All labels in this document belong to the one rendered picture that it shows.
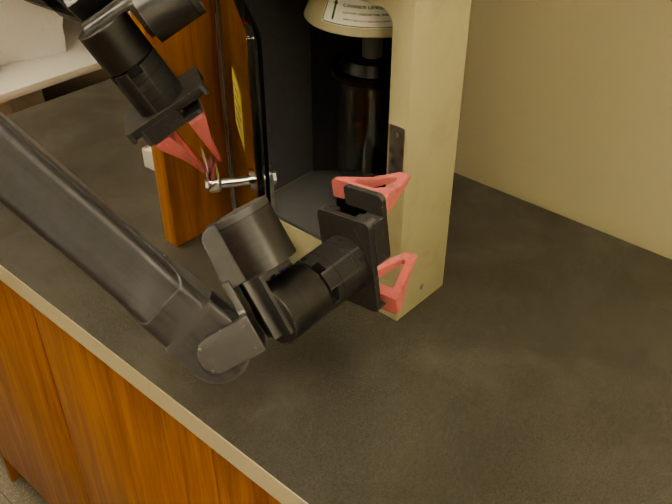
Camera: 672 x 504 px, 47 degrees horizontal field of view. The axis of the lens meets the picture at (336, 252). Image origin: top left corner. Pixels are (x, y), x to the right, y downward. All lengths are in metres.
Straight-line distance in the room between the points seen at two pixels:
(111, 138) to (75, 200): 0.93
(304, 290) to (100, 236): 0.18
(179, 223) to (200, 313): 0.57
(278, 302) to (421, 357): 0.40
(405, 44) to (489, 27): 0.47
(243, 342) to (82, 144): 0.98
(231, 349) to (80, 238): 0.16
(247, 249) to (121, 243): 0.11
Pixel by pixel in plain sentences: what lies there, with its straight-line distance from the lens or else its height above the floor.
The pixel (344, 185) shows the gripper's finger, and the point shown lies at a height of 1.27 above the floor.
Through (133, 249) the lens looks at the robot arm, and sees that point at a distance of 0.68.
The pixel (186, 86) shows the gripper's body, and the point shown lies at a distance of 0.89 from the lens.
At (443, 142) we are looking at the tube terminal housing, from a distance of 1.00.
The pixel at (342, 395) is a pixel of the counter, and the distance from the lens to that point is 0.98.
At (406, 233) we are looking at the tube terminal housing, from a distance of 1.01.
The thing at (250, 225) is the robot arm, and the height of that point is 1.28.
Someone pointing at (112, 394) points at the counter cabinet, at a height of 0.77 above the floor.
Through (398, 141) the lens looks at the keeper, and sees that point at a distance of 0.94.
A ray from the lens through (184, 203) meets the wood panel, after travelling 1.23.
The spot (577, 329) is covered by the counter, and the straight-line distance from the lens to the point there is 1.12.
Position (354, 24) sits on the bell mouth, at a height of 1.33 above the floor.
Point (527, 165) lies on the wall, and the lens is 1.39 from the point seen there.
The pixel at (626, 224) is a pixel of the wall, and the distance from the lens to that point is 1.35.
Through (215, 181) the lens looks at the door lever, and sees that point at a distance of 0.88.
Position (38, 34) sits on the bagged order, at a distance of 2.09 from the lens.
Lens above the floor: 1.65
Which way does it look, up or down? 36 degrees down
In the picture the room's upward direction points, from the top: straight up
